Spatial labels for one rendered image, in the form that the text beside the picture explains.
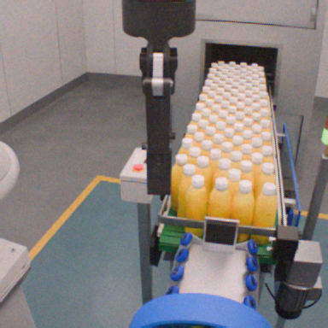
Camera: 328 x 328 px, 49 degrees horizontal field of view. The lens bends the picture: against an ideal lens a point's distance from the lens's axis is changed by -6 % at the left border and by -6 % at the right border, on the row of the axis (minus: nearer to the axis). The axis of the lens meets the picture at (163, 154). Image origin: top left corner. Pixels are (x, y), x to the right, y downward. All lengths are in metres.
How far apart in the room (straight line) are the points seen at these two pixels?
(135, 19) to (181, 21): 0.04
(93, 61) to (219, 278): 5.04
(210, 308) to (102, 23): 5.25
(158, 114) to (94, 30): 5.39
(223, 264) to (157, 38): 0.88
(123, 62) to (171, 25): 5.29
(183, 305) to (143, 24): 0.45
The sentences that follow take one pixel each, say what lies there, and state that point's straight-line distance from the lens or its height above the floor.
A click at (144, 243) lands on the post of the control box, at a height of 0.75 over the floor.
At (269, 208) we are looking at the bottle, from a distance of 1.18.
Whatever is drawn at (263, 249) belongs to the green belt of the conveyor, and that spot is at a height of 0.90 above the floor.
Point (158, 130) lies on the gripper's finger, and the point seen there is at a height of 1.57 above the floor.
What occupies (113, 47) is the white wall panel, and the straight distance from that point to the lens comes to 5.66.
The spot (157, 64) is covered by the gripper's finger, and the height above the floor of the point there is 1.64.
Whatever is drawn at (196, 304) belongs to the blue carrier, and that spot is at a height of 1.23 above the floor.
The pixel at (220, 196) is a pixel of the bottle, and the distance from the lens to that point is 1.17.
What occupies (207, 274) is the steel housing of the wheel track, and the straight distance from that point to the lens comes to 1.12.
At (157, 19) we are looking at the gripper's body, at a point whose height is 1.68.
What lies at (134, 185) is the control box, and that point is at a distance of 1.22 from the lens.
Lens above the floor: 1.73
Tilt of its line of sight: 28 degrees down
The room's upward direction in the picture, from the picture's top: straight up
